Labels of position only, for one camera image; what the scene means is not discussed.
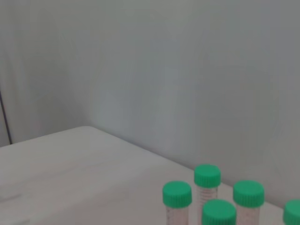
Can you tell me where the green capped clear test tube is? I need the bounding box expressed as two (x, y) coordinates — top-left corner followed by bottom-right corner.
(232, 180), (265, 225)
(282, 199), (300, 225)
(162, 180), (193, 225)
(194, 164), (222, 225)
(202, 199), (237, 225)

